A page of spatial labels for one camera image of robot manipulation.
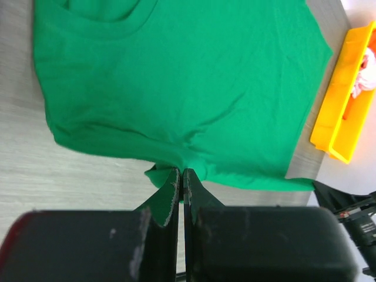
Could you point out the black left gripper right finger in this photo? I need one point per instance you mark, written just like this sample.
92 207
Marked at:
195 196

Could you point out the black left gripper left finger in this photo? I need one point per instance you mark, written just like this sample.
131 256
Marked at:
156 258

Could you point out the green t-shirt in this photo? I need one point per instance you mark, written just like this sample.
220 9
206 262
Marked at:
220 87

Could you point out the yellow plastic bin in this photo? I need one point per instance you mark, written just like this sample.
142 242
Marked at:
341 118

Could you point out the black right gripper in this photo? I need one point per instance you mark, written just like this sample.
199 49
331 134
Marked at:
355 213

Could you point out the pink crumpled t-shirt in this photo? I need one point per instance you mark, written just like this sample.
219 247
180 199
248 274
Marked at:
365 80

